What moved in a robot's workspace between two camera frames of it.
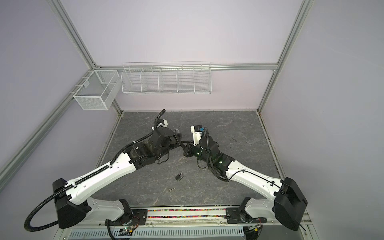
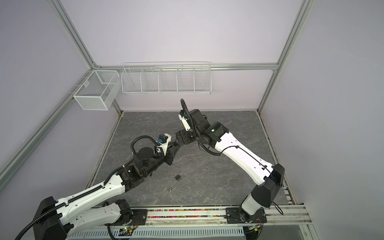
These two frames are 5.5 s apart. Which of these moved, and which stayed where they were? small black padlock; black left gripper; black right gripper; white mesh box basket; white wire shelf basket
Moved: black left gripper; black right gripper
Stayed: white wire shelf basket; small black padlock; white mesh box basket
